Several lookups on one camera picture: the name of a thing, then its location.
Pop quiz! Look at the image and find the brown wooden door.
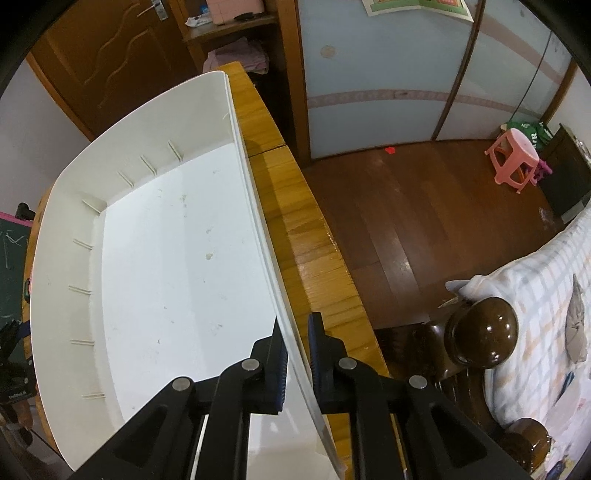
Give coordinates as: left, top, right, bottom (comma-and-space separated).
27, 1, 197, 140

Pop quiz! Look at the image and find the wooden table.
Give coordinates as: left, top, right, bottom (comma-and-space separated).
21, 61, 408, 480

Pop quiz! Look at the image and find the sliding glass wardrobe door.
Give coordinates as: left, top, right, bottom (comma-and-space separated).
298, 1, 571, 159

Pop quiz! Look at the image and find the wooden shelf unit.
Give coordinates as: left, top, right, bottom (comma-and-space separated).
168, 1, 311, 167

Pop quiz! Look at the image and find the white plastic storage bin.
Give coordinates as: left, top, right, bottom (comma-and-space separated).
29, 70, 348, 480

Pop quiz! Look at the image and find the plaid sofa blanket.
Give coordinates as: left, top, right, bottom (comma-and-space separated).
446, 208, 590, 479

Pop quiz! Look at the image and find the green chalkboard pink frame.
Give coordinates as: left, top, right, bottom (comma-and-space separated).
0, 212, 31, 327

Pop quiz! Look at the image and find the colourful wall poster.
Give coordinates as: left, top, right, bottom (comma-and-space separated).
362, 0, 474, 23

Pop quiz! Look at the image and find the folded pink cloth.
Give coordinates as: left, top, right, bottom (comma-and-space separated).
202, 37, 270, 75

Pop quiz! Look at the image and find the dark wooden sofa armrest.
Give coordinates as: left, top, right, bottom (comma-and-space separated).
375, 297, 551, 474

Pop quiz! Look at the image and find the dark cabinet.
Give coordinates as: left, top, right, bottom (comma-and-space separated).
539, 124, 590, 224

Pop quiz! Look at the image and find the pink plastic stool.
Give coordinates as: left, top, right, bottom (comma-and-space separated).
484, 128, 539, 194

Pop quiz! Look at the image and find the pink box on shelf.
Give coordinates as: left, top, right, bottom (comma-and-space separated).
206, 0, 266, 25

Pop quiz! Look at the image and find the green bag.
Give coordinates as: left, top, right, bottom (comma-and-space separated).
500, 121, 553, 151

